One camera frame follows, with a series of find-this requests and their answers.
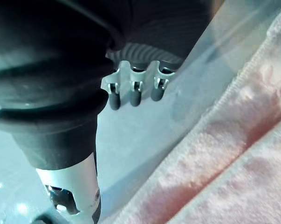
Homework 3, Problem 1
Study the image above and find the pink fluffy towel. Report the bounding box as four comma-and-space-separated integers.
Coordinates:
112, 12, 281, 224

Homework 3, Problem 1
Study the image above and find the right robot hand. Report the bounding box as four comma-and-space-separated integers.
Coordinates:
0, 0, 219, 224

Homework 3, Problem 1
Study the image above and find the white washbasin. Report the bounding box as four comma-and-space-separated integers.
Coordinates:
95, 0, 281, 196

